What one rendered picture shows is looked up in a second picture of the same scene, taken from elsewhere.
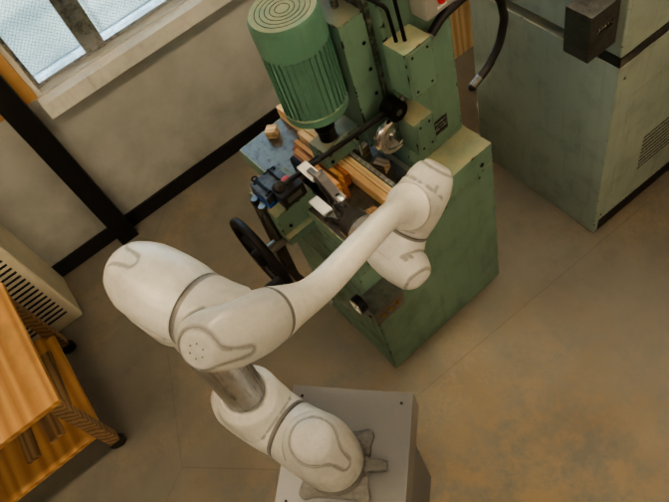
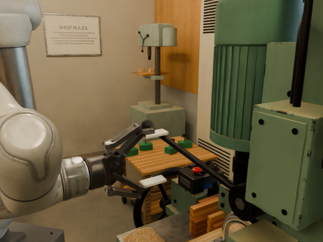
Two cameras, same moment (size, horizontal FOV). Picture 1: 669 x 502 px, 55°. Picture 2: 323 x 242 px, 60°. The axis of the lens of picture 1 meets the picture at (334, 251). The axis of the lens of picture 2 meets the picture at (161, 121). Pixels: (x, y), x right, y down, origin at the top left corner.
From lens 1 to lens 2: 1.52 m
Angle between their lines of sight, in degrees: 71
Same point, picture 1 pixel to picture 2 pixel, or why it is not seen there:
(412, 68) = (257, 140)
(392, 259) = not seen: hidden behind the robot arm
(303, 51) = (218, 31)
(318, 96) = (216, 100)
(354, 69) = not seen: hidden behind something
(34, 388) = (153, 167)
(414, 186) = (9, 110)
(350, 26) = (283, 53)
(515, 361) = not seen: outside the picture
